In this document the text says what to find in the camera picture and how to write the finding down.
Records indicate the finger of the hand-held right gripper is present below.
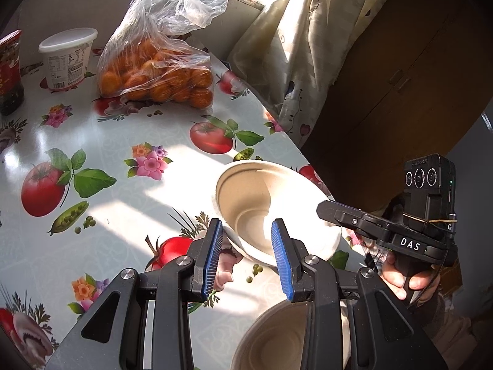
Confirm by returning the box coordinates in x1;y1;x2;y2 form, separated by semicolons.
316;200;403;237

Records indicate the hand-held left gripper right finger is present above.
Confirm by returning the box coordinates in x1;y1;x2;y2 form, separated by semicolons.
271;218;449;370

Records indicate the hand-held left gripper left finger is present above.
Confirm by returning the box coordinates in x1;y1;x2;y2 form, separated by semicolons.
45;218;225;370

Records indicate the beige paper bowl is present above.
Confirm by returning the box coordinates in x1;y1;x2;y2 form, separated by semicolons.
213;160;343;267
231;298;352;370

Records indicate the person's right forearm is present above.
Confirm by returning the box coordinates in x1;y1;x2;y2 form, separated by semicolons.
418;283;468;355

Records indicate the person's right hand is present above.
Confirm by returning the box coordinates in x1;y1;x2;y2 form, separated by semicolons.
381;253;433;300

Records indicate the brown wooden cabinet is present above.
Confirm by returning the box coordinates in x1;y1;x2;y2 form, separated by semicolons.
304;0;493;216

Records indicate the printed vegetable tablecloth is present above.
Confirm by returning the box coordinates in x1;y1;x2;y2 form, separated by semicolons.
0;0;366;370

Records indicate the cream patterned curtain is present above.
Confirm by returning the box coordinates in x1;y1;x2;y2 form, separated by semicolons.
227;0;405;149

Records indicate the clear bag of oranges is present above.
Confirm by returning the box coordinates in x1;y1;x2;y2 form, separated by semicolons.
96;0;230;109

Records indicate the white plastic tub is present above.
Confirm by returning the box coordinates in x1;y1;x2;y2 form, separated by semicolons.
39;28;98;92

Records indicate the red-lidded chili sauce jar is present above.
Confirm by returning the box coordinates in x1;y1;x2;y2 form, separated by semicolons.
0;30;25;116

